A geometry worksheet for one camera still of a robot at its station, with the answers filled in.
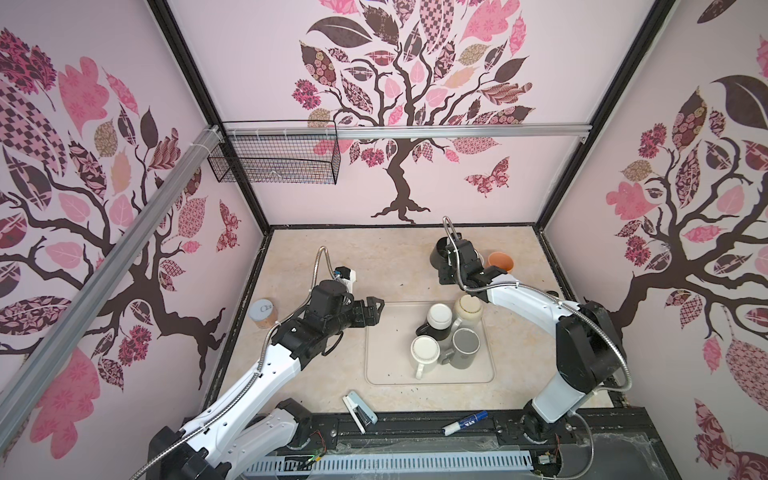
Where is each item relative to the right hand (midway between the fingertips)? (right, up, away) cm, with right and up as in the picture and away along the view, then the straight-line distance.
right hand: (446, 262), depth 92 cm
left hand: (-23, -12, -15) cm, 30 cm away
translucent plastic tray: (-18, -26, -4) cm, 32 cm away
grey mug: (+2, -22, -14) cm, 26 cm away
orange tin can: (-57, -16, -2) cm, 59 cm away
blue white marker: (-3, -41, -18) cm, 45 cm away
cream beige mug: (+5, -14, -5) cm, 15 cm away
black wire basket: (-54, +36, +3) cm, 64 cm away
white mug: (-8, -24, -10) cm, 27 cm away
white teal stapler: (-26, -38, -16) cm, 49 cm away
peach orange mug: (+20, 0, +7) cm, 21 cm away
